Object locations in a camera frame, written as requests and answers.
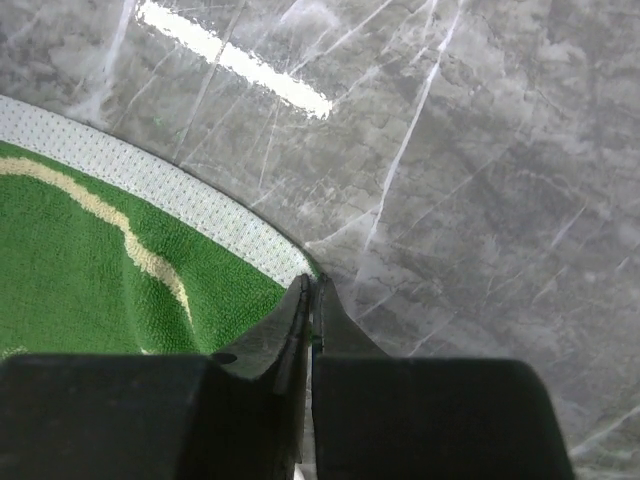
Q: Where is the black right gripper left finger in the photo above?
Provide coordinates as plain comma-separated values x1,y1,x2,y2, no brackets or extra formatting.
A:
212,274,310,463

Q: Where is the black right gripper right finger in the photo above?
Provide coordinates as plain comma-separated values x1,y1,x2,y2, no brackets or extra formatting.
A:
311,274,387,357

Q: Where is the yellow green patterned towel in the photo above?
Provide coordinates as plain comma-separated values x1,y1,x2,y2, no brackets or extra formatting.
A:
1,97,317,357

